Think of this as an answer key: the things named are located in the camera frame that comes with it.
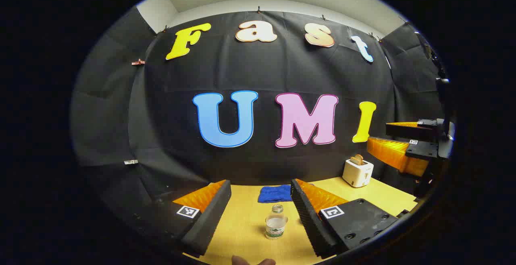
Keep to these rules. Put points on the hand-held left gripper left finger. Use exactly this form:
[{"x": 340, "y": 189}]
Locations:
[{"x": 209, "y": 220}]

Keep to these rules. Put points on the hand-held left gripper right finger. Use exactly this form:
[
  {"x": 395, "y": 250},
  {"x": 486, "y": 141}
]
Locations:
[{"x": 308, "y": 220}]

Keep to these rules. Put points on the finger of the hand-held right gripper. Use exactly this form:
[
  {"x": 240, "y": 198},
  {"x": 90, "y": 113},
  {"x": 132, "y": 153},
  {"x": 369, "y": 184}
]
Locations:
[
  {"x": 423, "y": 150},
  {"x": 403, "y": 131}
]

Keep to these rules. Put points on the clear plastic water bottle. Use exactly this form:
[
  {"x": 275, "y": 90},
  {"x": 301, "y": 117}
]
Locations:
[{"x": 276, "y": 224}]

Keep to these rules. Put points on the blue folded towel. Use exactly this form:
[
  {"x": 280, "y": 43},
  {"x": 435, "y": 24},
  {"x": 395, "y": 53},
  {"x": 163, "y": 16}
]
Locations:
[{"x": 275, "y": 193}]

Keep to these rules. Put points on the toast slice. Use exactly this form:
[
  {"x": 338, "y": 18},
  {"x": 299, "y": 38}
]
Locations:
[{"x": 357, "y": 160}]

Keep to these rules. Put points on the white toaster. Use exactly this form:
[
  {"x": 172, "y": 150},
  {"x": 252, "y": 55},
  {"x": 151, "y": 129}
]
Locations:
[{"x": 356, "y": 174}]

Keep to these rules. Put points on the white clip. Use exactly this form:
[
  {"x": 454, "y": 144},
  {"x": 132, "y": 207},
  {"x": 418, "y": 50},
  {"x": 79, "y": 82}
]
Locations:
[{"x": 131, "y": 162}]

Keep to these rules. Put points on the black backdrop cloth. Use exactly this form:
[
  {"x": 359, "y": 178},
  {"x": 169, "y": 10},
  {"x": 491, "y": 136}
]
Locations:
[{"x": 262, "y": 75}]

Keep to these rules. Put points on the red clip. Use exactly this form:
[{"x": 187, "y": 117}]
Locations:
[{"x": 138, "y": 62}]

